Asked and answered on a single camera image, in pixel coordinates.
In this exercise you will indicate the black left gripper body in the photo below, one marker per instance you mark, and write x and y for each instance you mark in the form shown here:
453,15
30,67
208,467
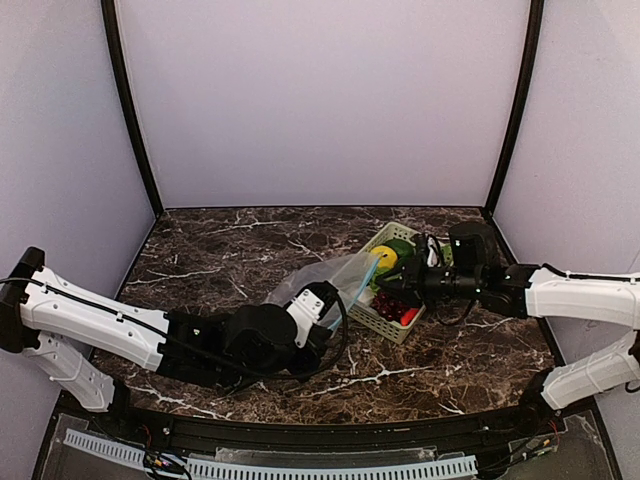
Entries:
320,338

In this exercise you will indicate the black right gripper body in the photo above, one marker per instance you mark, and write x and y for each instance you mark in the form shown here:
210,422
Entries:
417,275

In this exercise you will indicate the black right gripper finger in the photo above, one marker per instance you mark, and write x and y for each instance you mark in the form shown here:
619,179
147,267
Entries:
407,296
389,276

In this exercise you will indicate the clear zip top bag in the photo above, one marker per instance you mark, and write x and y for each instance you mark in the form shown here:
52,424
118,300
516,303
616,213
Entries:
350,274

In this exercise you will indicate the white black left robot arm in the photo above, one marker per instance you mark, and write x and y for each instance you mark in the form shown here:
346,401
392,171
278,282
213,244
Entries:
42,315

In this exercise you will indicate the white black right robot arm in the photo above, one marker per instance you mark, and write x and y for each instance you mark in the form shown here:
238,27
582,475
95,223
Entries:
529,290

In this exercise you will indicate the dark red toy grapes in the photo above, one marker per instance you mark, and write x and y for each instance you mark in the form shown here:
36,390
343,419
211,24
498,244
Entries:
389,307

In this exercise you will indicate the green toy leafy vegetable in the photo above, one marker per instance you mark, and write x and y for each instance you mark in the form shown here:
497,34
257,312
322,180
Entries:
410,273

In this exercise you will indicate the yellow toy lemon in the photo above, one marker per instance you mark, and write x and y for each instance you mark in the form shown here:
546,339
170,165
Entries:
387,257

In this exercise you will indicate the dark green toy avocado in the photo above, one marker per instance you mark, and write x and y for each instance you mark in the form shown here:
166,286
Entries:
402,248

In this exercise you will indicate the red toy chili pepper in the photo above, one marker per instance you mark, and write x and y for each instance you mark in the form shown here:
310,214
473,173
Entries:
408,316

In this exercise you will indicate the pale green plastic basket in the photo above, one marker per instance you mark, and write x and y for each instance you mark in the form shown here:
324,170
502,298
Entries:
369,317

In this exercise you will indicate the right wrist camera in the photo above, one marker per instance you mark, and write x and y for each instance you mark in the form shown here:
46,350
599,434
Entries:
437,253

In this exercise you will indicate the black front frame rail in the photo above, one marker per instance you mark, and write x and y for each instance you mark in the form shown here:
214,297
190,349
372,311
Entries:
466,432

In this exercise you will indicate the white slotted cable duct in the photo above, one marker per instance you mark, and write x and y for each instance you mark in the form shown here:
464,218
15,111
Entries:
235,464

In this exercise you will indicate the black frame right post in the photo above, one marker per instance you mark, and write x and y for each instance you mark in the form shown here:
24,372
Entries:
525,74

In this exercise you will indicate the black frame post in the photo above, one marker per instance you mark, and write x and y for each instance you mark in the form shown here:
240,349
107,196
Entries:
127,105
525,74

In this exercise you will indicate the black frame left post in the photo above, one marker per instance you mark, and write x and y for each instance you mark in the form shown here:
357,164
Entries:
127,105

